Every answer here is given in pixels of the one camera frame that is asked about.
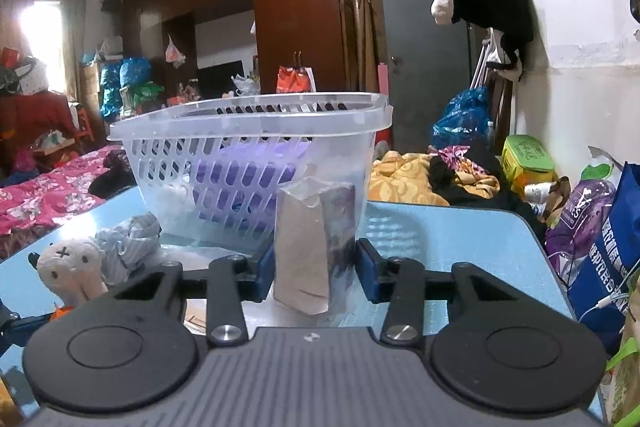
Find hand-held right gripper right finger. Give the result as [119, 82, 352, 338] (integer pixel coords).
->
[356, 239, 502, 347]

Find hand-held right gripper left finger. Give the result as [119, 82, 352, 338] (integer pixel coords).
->
[114, 246, 277, 349]

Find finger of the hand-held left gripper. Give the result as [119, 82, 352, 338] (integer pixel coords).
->
[0, 299, 53, 341]

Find beige cloth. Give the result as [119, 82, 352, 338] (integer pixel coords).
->
[274, 177, 357, 316]

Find clear plastic basket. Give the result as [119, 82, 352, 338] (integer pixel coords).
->
[108, 92, 394, 254]

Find white rabbit plush toy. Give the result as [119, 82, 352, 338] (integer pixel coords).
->
[37, 236, 109, 308]

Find yellow patterned blanket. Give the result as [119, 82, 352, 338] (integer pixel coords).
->
[369, 151, 501, 208]

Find purple item in basket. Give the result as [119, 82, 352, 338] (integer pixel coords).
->
[192, 141, 303, 230]

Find pink floral blanket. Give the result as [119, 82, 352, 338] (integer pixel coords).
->
[0, 144, 132, 255]

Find striped blue white cloth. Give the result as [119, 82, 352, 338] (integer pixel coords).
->
[94, 213, 162, 284]

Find black clothes pile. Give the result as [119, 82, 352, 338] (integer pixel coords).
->
[428, 144, 547, 233]

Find blue plastic bag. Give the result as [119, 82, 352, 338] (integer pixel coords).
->
[431, 87, 495, 152]

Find green lidded box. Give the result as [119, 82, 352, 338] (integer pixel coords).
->
[501, 134, 558, 198]

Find orange gift bag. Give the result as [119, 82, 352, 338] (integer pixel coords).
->
[277, 65, 316, 96]

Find red cloth covered table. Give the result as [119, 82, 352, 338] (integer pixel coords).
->
[0, 90, 77, 172]

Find black television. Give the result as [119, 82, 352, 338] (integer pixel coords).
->
[197, 60, 247, 100]

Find purple plastic bag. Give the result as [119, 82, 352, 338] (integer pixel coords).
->
[544, 179, 620, 308]

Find grey door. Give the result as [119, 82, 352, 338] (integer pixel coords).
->
[377, 0, 475, 154]

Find blue plastic bags pile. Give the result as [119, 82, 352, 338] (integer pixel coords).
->
[98, 56, 166, 122]

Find white hanging plastic bag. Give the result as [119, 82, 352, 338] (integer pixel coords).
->
[165, 35, 188, 70]

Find purple and blue bags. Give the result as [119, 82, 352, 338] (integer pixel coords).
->
[567, 161, 640, 355]

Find brown wooden wardrobe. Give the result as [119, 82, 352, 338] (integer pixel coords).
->
[121, 0, 352, 108]

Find white cable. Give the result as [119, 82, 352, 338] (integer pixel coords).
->
[574, 257, 640, 324]

